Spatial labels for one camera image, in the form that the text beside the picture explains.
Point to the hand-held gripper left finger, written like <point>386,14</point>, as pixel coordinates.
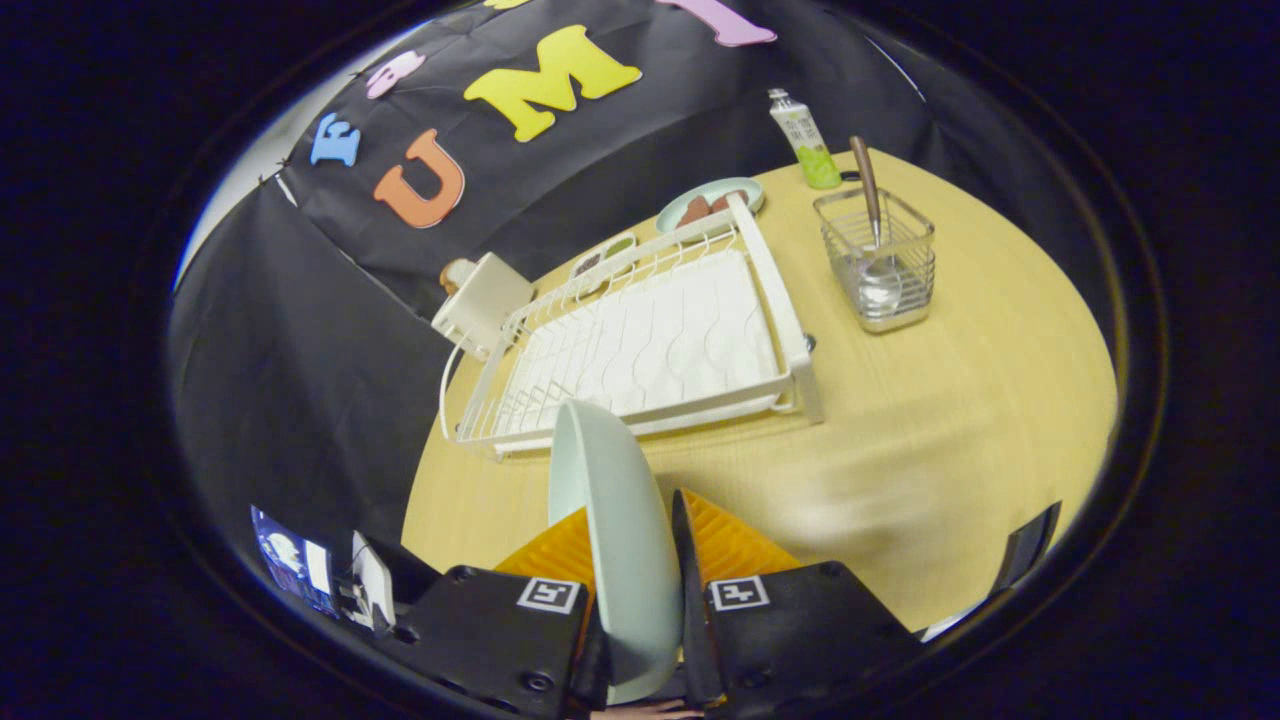
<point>500,630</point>

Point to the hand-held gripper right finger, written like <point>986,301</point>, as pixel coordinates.
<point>790,630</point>

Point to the metal mesh basket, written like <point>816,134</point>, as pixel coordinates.
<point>900,290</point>

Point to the white divided sauce dish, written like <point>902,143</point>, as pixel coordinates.
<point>605,255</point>

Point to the pale green plate with food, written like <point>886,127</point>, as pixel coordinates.
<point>675,210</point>

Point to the blue white printed object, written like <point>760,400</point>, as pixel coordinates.
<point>290,560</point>

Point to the black flat panel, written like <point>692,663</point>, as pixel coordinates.
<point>1025,550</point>

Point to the white toaster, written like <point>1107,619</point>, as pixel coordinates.
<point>485,300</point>

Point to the brown bread slice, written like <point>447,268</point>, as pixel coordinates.
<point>457,275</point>

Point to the brown food piece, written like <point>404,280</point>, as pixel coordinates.
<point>694,211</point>
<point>729,198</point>

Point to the green label drink bottle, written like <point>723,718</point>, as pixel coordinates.
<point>805,135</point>

